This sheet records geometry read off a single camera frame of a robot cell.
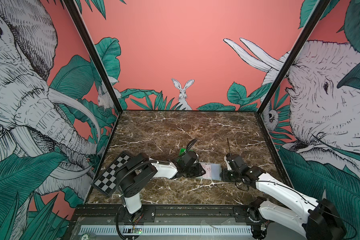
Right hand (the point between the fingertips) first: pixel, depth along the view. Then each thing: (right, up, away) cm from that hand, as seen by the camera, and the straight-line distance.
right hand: (220, 173), depth 83 cm
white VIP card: (-6, +1, +7) cm, 9 cm away
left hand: (-7, +1, +2) cm, 7 cm away
